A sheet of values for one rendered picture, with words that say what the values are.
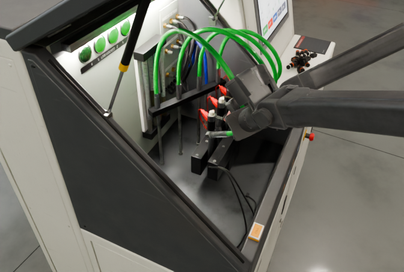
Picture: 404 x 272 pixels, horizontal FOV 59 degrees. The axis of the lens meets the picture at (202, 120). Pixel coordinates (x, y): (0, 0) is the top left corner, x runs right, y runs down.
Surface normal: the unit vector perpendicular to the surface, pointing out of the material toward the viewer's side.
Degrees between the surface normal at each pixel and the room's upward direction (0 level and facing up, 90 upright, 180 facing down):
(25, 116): 90
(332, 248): 0
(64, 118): 90
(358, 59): 66
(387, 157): 0
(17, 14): 0
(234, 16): 90
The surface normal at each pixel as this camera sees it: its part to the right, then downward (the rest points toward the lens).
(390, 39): -0.34, 0.13
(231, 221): 0.01, -0.78
